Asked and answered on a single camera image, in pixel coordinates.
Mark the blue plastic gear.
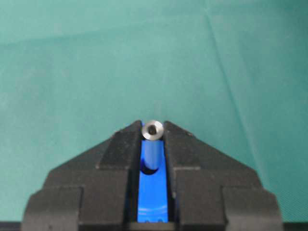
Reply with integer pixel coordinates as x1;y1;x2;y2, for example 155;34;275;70
125;124;180;223

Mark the small silver metal shaft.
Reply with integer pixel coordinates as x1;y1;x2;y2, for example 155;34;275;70
141;120;164;174

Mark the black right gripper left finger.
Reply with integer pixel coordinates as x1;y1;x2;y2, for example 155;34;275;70
21;120;141;231

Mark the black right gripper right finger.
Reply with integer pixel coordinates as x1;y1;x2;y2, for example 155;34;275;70
164;121;283;231

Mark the green cloth mat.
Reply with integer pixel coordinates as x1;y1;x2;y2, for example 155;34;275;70
0;0;308;222

